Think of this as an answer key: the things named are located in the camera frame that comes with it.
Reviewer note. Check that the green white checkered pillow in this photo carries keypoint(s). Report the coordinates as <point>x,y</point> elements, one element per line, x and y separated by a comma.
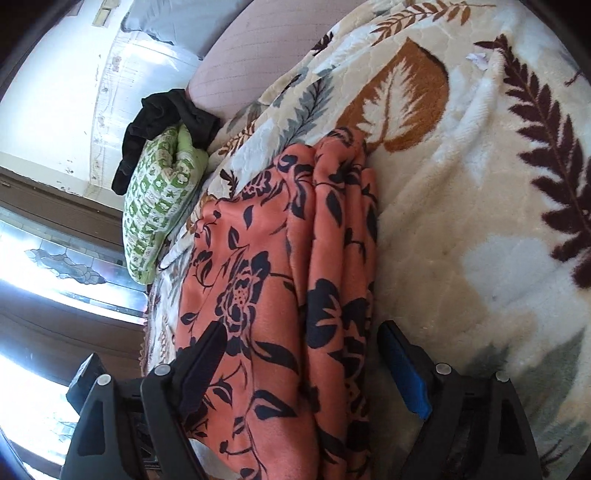
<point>169,170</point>

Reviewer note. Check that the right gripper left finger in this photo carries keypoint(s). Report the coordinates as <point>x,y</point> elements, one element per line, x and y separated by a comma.
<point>128,427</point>

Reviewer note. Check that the leaf pattern plush blanket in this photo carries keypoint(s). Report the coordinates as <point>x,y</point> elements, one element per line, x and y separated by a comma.
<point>478,123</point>

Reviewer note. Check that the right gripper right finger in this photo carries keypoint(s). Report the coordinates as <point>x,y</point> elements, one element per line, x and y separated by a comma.
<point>474,428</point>

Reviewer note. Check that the brown wooden door frame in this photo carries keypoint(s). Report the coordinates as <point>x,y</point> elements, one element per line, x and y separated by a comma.
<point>65,294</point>

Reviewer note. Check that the black cloth on pillow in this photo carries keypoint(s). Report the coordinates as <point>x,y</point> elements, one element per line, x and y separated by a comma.
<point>160,111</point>

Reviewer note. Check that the orange black floral garment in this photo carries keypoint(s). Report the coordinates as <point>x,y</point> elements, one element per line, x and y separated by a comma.
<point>288,265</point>

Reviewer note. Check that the grey blue pillow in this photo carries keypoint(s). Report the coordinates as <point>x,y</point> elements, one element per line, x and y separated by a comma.
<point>193,25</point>

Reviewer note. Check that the beige wall switch plates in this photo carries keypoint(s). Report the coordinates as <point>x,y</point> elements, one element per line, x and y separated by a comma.
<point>104,11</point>

